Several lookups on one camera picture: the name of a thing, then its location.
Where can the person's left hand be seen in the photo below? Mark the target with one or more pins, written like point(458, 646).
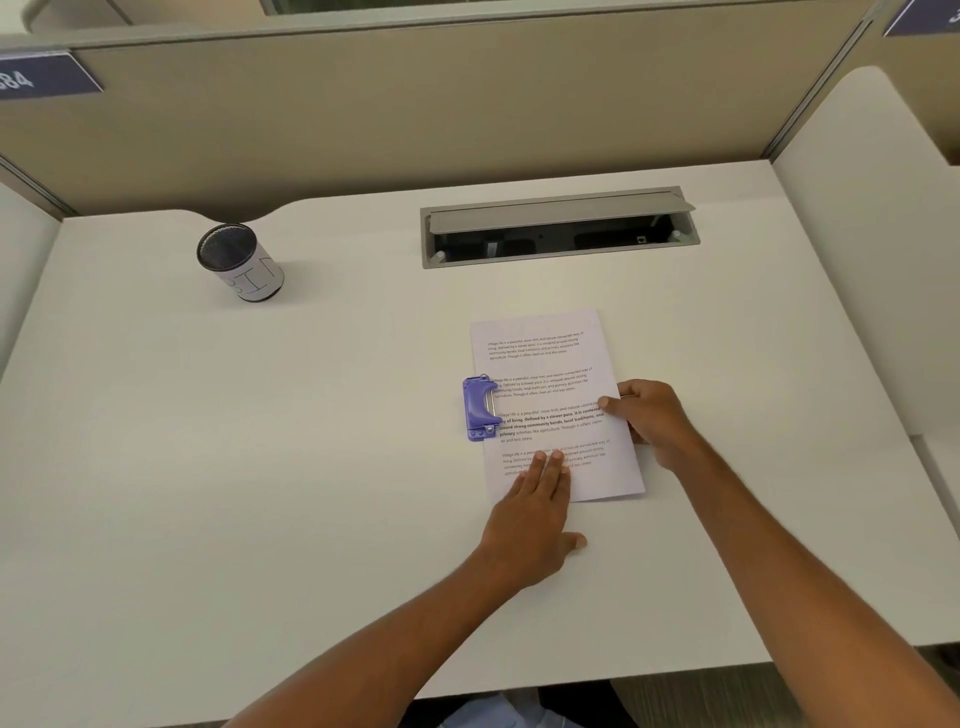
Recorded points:
point(532, 525)

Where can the black trousers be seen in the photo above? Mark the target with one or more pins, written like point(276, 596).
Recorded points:
point(589, 709)

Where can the person's right hand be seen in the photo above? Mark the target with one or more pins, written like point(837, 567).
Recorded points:
point(656, 424)

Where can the white side divider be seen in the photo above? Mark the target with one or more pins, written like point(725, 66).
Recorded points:
point(22, 262)
point(862, 262)

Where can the glass window grey frame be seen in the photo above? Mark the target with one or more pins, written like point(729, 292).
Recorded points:
point(375, 6)

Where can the narrow beige partition panel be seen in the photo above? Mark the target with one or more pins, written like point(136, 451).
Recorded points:
point(926, 90)

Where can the blue patterned shirt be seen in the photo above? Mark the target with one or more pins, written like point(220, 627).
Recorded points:
point(487, 712)

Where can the person's right forearm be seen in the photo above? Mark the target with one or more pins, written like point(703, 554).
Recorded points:
point(810, 585)

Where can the purple hole punch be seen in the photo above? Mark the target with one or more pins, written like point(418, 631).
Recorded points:
point(475, 409)

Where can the white printed paper sheet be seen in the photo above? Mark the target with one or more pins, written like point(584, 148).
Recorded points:
point(547, 326)

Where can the wide beige partition panel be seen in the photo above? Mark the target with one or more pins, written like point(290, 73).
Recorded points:
point(450, 112)

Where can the black mesh cup white label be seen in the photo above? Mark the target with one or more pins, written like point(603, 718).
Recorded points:
point(259, 281)

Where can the blue desk number sign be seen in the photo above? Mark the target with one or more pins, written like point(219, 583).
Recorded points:
point(926, 16)
point(45, 75)

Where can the beige chair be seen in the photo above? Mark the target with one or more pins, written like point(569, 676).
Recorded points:
point(67, 15)

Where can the person's left forearm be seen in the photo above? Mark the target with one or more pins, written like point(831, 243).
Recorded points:
point(375, 660)

